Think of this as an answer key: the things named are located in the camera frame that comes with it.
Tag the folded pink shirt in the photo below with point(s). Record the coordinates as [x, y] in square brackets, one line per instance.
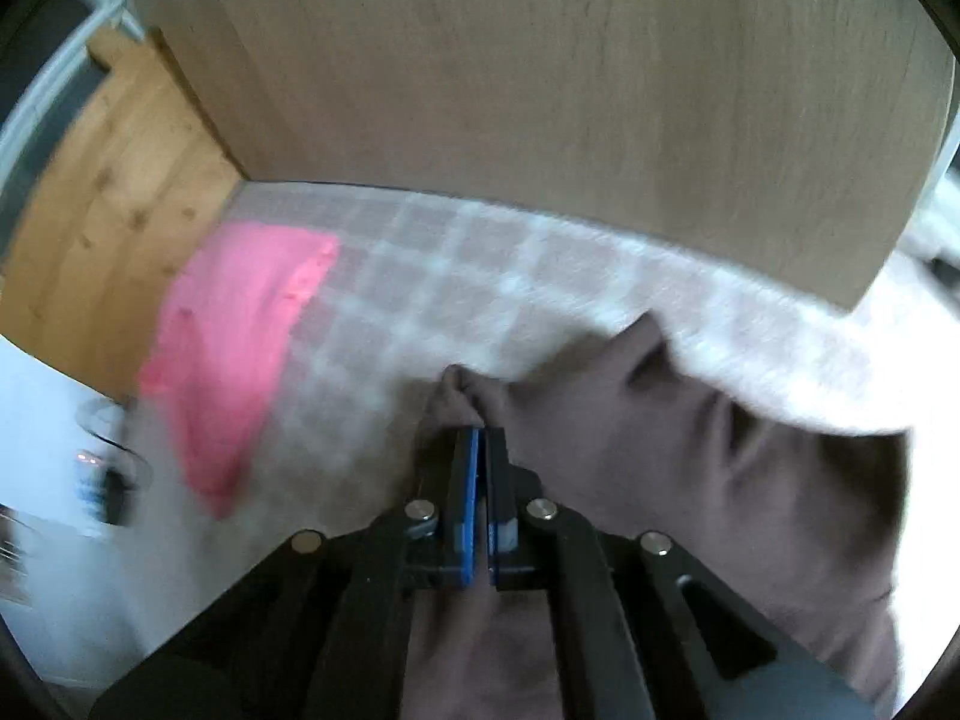
[221, 345]

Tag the knotty pine wood panel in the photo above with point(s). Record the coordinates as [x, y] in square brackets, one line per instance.
[128, 195]

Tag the brown fleece garment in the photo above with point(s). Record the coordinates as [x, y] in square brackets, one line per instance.
[803, 525]

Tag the light wood board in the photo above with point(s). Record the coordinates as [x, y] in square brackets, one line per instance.
[791, 136]

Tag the plaid beige table cloth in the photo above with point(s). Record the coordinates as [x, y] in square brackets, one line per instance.
[422, 282]

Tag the black power adapter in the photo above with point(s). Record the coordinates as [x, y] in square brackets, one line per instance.
[117, 492]

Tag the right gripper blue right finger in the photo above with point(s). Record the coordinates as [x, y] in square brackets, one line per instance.
[640, 628]

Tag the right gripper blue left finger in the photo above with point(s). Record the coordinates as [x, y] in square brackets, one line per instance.
[320, 628]

